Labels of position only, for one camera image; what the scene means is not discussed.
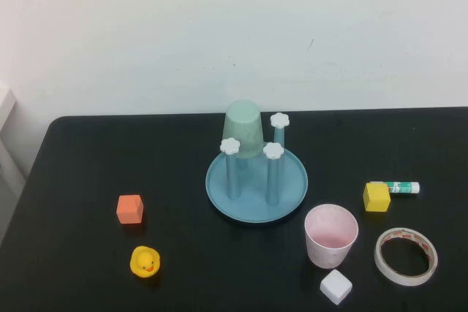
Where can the orange foam cube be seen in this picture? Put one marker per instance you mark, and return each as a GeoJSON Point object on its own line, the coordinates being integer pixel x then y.
{"type": "Point", "coordinates": [129, 209]}

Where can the yellow rubber duck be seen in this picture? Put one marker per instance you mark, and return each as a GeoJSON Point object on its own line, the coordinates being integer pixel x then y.
{"type": "Point", "coordinates": [145, 261]}

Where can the mint green plastic cup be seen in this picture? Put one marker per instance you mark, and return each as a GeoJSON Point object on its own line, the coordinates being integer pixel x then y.
{"type": "Point", "coordinates": [242, 125]}

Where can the pink plastic cup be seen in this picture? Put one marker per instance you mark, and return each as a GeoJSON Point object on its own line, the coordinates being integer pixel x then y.
{"type": "Point", "coordinates": [331, 239]}

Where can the white foam cube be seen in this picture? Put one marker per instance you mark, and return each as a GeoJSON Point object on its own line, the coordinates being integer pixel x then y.
{"type": "Point", "coordinates": [335, 286]}

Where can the yellow foam cube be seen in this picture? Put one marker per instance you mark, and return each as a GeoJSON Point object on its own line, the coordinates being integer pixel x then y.
{"type": "Point", "coordinates": [376, 198]}

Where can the green white glue stick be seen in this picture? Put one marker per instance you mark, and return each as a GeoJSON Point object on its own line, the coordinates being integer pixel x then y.
{"type": "Point", "coordinates": [404, 187]}

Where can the blue cup stand with posts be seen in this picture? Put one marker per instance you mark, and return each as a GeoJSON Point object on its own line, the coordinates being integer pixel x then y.
{"type": "Point", "coordinates": [252, 195]}

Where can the white furniture edge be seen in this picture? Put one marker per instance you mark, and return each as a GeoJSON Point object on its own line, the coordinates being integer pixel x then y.
{"type": "Point", "coordinates": [6, 136]}

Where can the white tape roll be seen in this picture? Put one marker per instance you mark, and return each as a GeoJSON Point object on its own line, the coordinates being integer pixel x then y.
{"type": "Point", "coordinates": [431, 266]}

